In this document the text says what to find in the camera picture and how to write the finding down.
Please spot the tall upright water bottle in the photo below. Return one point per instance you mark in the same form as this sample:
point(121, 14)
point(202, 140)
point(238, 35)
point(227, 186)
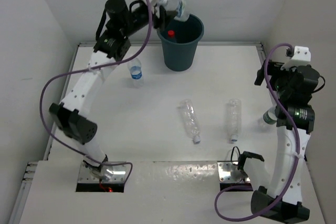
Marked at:
point(135, 69)

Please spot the metal base plate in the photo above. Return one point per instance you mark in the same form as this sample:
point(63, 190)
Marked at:
point(104, 174)
point(228, 173)

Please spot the red cap bottle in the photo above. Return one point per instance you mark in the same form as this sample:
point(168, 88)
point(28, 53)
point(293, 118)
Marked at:
point(171, 36)

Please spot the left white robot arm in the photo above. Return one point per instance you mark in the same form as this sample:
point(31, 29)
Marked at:
point(118, 22)

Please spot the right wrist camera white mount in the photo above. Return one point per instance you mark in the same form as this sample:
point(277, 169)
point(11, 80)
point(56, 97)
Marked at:
point(298, 56)

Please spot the clear bottle lying right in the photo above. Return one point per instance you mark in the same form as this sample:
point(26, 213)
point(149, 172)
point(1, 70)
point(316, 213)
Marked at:
point(233, 119)

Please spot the dark teal plastic bin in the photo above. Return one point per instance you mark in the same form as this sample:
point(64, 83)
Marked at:
point(180, 56)

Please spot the green label bottle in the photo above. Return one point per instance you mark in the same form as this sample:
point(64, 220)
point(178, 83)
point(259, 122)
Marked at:
point(268, 119)

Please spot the crushed clear bottle lying centre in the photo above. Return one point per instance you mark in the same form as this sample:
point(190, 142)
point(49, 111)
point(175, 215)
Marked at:
point(190, 121)

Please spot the short round water bottle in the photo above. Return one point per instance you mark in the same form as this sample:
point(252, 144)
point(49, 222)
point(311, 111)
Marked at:
point(178, 6)

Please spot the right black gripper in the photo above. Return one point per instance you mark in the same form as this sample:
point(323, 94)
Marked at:
point(275, 66)

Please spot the left aluminium rail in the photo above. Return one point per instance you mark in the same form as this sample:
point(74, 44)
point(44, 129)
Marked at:
point(26, 68)

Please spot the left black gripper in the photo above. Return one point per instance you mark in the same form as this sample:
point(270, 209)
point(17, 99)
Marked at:
point(164, 17)

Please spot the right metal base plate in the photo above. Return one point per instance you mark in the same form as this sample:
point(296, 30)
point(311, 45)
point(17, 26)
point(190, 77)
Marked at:
point(228, 173)

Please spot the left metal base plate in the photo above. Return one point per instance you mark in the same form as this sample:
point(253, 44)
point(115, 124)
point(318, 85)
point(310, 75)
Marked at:
point(104, 174)

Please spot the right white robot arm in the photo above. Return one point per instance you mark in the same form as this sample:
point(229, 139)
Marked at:
point(278, 197)

